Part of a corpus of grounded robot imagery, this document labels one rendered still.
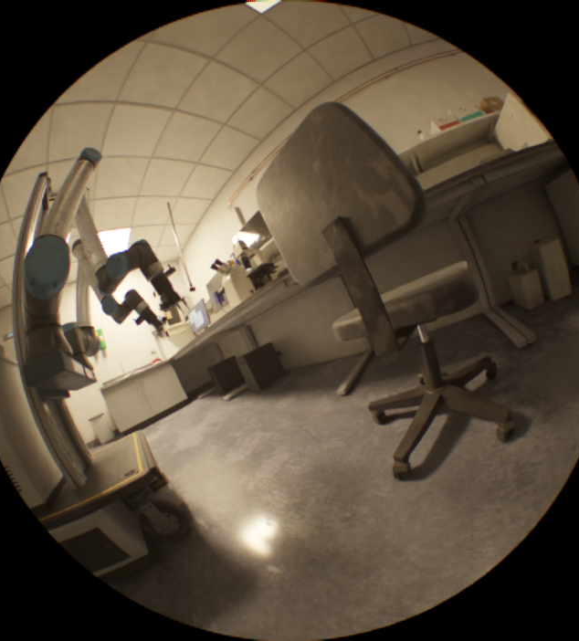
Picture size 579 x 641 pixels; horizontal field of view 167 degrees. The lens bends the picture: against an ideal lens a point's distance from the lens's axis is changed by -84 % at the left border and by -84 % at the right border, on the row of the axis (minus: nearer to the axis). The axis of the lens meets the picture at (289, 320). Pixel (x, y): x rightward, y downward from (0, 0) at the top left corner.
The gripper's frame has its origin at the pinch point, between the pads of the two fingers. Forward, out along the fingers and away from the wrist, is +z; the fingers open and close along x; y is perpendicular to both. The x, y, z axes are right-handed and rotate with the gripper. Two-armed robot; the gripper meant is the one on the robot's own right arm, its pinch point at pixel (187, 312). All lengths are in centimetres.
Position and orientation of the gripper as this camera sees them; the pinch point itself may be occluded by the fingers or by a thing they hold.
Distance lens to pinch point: 88.2
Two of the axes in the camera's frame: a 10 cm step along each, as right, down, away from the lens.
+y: -2.9, 5.7, -7.6
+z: 4.8, 7.8, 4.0
